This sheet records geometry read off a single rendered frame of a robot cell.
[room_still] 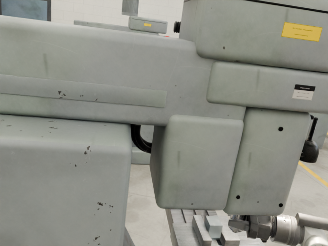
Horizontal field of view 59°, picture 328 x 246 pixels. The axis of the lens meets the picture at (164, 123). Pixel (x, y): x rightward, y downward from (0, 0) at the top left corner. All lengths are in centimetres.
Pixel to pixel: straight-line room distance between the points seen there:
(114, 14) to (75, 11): 88
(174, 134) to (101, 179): 20
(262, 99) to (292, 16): 18
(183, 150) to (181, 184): 9
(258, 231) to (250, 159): 28
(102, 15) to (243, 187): 667
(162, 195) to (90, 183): 22
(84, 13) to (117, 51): 667
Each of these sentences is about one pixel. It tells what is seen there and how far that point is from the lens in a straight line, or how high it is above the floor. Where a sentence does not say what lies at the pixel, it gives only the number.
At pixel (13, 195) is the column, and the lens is 63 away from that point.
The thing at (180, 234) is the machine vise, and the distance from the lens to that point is 121.
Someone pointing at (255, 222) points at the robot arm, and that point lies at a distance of 96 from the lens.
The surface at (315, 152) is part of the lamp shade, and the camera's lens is 99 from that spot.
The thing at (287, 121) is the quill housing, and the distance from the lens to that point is 78.
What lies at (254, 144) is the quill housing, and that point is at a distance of 76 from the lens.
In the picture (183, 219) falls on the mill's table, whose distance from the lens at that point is 143.
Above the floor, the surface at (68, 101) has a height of 160.
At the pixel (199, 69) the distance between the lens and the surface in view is 65.
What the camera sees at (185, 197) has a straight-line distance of 75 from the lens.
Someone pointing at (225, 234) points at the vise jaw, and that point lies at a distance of 120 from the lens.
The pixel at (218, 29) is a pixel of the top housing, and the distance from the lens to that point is 63.
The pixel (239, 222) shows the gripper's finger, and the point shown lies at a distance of 97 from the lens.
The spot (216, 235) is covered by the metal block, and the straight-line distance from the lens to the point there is 121.
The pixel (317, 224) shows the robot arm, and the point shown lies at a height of 129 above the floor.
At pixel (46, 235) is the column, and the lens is 67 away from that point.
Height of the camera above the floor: 178
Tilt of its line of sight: 18 degrees down
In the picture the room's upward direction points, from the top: 8 degrees clockwise
